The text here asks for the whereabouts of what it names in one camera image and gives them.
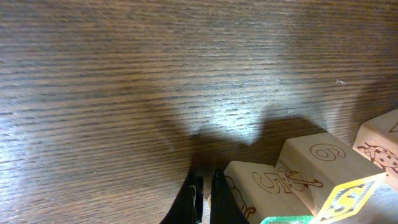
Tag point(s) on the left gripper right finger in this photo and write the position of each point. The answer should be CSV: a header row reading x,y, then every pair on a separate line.
x,y
223,208

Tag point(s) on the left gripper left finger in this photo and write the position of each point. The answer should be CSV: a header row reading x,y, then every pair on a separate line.
x,y
187,207

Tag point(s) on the green R letter block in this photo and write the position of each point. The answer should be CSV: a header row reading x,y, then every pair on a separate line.
x,y
265,194

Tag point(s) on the yellow S letter block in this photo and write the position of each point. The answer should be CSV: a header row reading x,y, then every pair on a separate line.
x,y
330,178

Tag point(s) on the blue S letter block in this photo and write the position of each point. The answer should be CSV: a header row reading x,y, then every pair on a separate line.
x,y
376,140

